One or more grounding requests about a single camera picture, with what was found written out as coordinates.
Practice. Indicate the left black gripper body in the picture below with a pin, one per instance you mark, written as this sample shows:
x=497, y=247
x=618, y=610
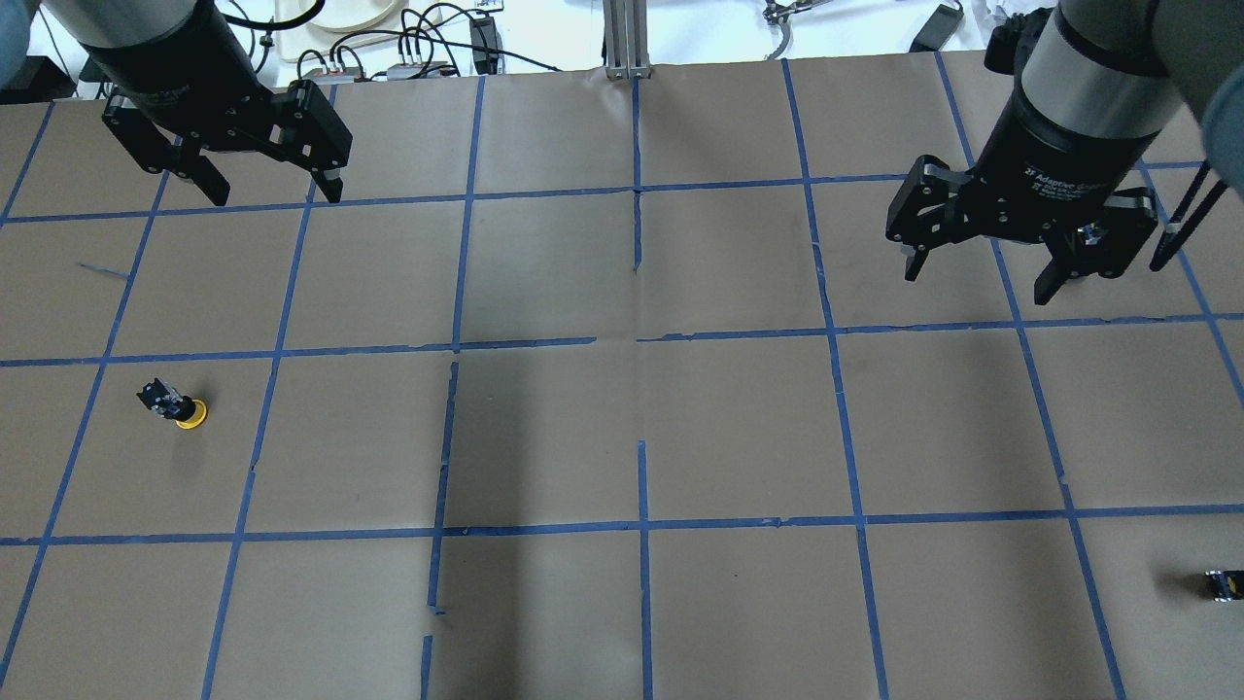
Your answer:
x=180, y=73

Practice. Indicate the metal cane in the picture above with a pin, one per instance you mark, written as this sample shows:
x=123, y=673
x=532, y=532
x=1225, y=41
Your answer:
x=778, y=15

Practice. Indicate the aluminium frame post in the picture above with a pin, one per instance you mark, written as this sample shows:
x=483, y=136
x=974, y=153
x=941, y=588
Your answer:
x=626, y=55

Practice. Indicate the yellow push button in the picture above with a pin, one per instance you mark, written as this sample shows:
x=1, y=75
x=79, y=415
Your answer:
x=169, y=403

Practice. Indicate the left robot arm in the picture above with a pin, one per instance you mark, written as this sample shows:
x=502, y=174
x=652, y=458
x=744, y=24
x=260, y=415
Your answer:
x=165, y=25

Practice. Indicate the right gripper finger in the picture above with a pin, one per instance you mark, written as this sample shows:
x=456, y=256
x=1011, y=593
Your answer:
x=917, y=256
x=1060, y=269

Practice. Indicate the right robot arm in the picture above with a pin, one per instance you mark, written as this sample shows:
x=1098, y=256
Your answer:
x=1094, y=84

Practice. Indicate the white tray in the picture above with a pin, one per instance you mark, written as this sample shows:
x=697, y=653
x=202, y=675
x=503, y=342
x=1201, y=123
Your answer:
x=335, y=20

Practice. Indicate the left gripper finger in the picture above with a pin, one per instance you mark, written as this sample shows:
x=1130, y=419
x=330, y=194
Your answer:
x=201, y=172
x=327, y=178

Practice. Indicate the black power adapter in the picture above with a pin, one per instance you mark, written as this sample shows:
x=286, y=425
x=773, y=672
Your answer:
x=486, y=42

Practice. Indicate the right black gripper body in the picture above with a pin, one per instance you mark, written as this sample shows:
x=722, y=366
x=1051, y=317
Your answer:
x=1054, y=151

